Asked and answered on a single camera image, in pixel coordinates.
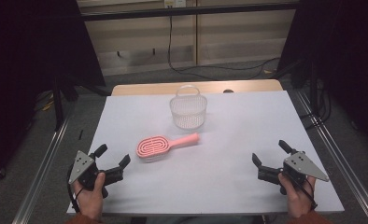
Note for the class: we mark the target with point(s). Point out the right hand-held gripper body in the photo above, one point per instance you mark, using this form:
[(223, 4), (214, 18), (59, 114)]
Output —
[(300, 165)]

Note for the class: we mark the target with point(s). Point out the white plastic basket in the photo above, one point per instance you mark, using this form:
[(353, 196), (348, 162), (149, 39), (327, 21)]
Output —
[(188, 112)]

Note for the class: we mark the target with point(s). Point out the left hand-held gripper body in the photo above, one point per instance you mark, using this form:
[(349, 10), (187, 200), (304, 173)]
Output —
[(82, 166)]

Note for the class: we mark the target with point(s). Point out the metal floor rail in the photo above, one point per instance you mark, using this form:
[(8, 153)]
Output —
[(45, 161), (337, 149)]

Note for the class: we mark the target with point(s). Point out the wooden table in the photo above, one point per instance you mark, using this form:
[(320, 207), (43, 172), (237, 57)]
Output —
[(148, 88)]

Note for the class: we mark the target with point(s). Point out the person's lap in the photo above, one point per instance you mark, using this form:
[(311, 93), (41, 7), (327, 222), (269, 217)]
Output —
[(204, 220)]

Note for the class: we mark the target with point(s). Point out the person's right hand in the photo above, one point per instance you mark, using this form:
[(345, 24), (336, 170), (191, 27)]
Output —
[(299, 200)]

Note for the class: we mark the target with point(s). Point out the white wall socket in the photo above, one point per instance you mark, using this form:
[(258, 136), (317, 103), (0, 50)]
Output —
[(174, 3)]

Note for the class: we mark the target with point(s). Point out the pink hairbrush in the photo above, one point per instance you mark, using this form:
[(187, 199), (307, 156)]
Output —
[(152, 146)]

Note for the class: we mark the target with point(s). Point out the black horizontal bar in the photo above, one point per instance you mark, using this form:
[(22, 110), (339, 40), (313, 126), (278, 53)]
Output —
[(188, 11)]

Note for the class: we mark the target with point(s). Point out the black metal stand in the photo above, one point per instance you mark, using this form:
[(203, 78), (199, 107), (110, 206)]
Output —
[(58, 102)]

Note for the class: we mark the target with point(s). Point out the black curtain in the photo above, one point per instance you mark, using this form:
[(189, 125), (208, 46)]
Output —
[(26, 62), (344, 56)]

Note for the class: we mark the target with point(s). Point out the person's left hand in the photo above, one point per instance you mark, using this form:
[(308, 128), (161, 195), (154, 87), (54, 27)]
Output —
[(90, 200)]

